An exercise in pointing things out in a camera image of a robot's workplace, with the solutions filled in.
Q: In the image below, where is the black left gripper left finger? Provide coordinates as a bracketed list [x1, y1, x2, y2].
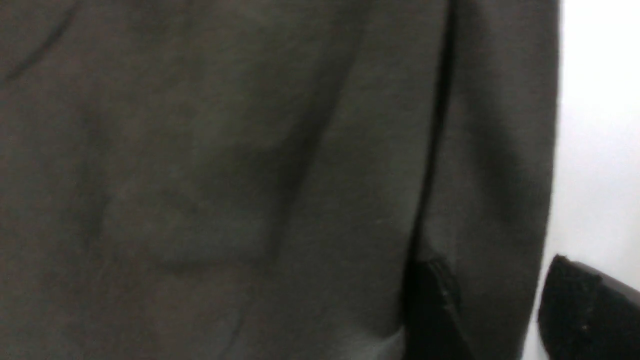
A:
[403, 257, 473, 360]

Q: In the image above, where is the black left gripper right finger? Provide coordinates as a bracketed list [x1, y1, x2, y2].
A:
[537, 255, 640, 360]

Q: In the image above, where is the dark gray long-sleeve top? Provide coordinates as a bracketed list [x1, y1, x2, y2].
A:
[1, 0, 560, 360]

